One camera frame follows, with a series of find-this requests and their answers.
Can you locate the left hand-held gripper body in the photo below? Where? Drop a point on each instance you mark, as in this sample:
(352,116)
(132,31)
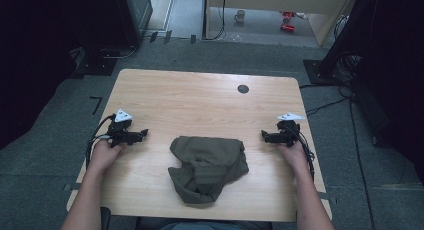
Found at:
(120,133)

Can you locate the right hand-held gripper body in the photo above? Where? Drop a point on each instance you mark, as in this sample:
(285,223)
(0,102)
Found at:
(288,135)

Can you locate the olive green shorts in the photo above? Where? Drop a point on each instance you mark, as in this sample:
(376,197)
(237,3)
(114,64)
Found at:
(206,166)

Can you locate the person's right hand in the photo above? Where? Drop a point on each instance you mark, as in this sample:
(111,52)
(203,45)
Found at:
(295,156)

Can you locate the person's left hand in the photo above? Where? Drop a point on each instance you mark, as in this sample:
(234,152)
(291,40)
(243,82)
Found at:
(103,156)

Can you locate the black round table grommet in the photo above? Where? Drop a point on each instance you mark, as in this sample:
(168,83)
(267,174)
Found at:
(243,89)

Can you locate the red toy car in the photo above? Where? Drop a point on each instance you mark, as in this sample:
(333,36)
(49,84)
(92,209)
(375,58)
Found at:
(287,28)
(287,16)

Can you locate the dark cabinet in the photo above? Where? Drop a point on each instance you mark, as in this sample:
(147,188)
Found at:
(126,16)

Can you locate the grey mug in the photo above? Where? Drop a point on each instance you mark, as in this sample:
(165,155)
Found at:
(240,16)

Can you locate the black metal stand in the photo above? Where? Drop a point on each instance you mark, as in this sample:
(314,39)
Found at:
(346,26)

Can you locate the black stand base plate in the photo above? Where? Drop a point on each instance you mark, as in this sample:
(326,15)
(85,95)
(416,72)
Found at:
(96,66)
(320,71)

